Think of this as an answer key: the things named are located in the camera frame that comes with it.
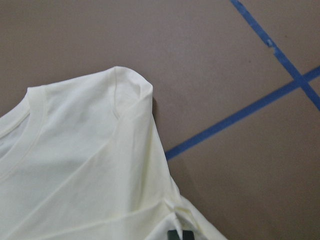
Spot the cream long-sleeve cat shirt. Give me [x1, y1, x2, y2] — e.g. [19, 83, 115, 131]
[0, 66, 224, 240]

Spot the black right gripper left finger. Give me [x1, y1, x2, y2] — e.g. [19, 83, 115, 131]
[167, 230, 179, 240]

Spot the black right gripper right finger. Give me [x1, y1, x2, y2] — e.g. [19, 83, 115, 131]
[182, 230, 194, 240]

